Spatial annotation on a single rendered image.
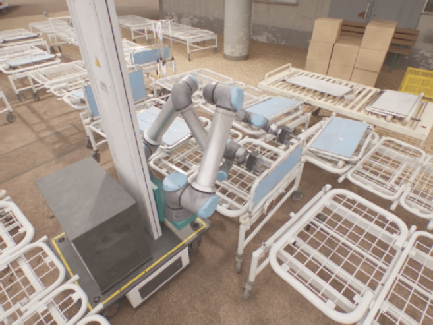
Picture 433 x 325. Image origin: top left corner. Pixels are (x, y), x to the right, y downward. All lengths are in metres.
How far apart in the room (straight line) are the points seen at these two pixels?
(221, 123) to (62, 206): 0.91
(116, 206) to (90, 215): 0.13
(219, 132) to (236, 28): 5.09
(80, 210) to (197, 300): 1.00
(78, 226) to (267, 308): 1.29
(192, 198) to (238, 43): 5.26
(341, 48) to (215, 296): 4.28
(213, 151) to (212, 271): 1.01
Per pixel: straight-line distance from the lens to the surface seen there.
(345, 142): 2.52
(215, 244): 2.18
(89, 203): 1.46
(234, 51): 6.42
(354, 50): 5.03
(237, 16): 6.28
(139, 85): 3.22
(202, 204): 1.41
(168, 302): 1.99
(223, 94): 1.36
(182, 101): 1.48
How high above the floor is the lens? 1.80
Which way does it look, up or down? 38 degrees down
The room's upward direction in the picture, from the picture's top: straight up
